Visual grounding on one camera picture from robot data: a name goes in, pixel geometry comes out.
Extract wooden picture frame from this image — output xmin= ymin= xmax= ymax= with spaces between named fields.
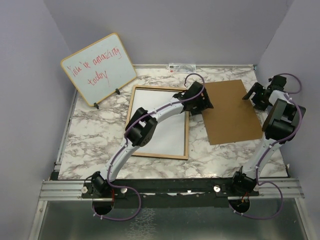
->
xmin=124 ymin=84 xmax=190 ymax=161

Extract aluminium rail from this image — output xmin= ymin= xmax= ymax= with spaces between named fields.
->
xmin=38 ymin=178 xmax=305 ymax=201

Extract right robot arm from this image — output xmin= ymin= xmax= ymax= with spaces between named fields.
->
xmin=229 ymin=73 xmax=306 ymax=196

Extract brown backing board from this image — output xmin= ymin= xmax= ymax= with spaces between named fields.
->
xmin=202 ymin=79 xmax=263 ymax=145

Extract whiteboard with red writing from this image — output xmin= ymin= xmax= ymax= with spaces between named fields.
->
xmin=60 ymin=33 xmax=137 ymax=107

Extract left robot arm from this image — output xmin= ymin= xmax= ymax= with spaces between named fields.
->
xmin=90 ymin=81 xmax=213 ymax=198

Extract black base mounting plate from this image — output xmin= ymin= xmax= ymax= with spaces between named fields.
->
xmin=81 ymin=177 xmax=259 ymax=209

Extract white remote label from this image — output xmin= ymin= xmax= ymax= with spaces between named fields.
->
xmin=166 ymin=63 xmax=197 ymax=74

